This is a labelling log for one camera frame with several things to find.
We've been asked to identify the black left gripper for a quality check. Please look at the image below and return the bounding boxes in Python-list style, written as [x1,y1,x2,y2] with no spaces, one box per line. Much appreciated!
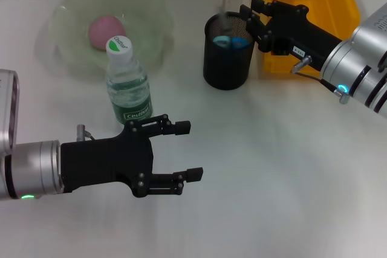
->
[59,114,204,198]

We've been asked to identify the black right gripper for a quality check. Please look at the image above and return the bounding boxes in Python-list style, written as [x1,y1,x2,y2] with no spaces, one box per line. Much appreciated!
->
[239,0,344,71]

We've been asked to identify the grey white ballpoint pen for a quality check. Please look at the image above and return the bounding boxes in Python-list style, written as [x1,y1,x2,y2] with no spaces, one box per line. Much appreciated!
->
[220,11,232,37]

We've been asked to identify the blue teal scissors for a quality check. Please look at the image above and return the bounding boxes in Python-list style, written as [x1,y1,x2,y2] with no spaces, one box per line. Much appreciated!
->
[212,36,247,50]

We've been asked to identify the clear green-label water bottle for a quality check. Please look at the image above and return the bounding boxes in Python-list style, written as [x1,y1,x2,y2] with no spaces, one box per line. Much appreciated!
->
[105,36,154,126]

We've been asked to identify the pink peach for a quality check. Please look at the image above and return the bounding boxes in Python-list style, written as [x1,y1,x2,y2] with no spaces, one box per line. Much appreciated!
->
[88,15,127,51]

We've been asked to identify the black mesh pen holder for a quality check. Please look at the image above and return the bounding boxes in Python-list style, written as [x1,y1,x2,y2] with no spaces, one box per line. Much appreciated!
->
[203,11,257,91]

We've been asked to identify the pale green glass fruit plate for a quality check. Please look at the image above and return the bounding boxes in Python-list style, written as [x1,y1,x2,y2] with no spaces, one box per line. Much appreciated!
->
[45,0,176,74]

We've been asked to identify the yellow plastic bin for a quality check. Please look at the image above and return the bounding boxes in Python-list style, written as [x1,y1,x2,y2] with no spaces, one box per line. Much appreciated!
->
[256,0,361,73]

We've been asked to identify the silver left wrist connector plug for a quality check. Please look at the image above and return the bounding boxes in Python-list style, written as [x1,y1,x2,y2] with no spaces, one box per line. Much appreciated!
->
[76,124,97,141]

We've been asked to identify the grey right wrist cable plug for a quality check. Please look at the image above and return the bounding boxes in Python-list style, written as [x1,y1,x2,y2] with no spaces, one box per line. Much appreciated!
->
[290,54,351,105]

